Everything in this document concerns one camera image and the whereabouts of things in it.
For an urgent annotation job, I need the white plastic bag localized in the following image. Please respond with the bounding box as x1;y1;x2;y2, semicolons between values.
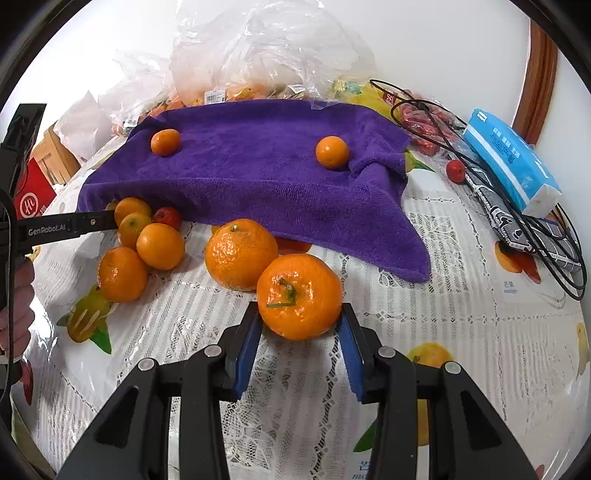
53;90;114;160

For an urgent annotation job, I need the black cable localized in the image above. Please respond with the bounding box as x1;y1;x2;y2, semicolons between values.
369;78;588;302

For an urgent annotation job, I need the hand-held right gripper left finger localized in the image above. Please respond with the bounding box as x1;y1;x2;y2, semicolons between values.
55;302;264;480

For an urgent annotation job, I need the small orange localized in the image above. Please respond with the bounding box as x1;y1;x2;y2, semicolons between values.
114;197;153;226
151;128;181;158
97;246;149;304
117;212;153;250
136;223;186;271
316;136;350;169

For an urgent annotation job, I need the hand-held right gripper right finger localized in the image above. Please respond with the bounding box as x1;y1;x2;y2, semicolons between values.
339;302;539;480

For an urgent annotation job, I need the small clear plastic bag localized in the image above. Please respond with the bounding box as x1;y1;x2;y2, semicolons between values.
99;51;175;136

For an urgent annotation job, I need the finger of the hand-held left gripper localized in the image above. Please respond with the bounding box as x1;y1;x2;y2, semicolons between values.
76;209;119;235

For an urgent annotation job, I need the wooden chair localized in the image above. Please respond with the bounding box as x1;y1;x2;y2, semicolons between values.
30;122;81;185

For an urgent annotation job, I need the blue tissue pack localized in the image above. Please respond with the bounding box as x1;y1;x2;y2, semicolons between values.
462;108;563;217

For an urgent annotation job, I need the red box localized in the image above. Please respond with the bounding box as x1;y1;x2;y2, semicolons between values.
14;157;57;223

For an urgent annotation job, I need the wooden door frame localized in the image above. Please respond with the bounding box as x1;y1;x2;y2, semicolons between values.
512;21;559;145

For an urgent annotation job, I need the bag of red fruit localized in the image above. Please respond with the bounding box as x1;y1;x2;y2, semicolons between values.
394;92;468;156

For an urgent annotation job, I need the grey patterned pouch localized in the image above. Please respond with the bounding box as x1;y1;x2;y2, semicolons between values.
464;168;583;274

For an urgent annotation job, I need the yellow snack bag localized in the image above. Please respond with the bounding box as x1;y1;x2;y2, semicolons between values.
332;78;399;116

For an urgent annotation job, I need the purple towel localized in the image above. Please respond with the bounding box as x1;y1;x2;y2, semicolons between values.
76;99;432;283

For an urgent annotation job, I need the large clear plastic bag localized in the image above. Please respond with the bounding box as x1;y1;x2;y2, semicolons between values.
168;0;377;108

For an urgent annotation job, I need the person's left hand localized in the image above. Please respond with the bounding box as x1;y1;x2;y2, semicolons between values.
0;258;36;361

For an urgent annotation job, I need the large orange with green stem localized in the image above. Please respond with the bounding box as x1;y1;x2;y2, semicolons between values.
256;253;344;341

